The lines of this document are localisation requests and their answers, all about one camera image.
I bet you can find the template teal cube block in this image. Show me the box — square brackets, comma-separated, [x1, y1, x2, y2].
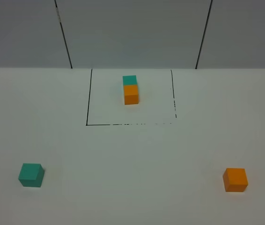
[122, 75, 137, 86]

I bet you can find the template orange cube block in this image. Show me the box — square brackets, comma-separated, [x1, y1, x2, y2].
[123, 84, 139, 105]

